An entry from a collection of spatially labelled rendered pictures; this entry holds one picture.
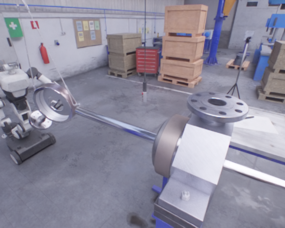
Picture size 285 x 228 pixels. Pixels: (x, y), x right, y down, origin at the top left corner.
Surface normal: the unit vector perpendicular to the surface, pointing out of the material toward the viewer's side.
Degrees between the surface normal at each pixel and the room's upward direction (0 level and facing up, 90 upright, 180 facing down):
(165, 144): 51
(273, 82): 90
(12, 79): 62
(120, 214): 0
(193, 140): 45
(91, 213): 0
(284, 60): 90
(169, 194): 0
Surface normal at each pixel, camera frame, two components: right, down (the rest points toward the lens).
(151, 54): -0.23, 0.49
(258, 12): -0.55, 0.42
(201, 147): -0.37, -0.31
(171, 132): -0.27, -0.52
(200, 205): 0.00, -0.87
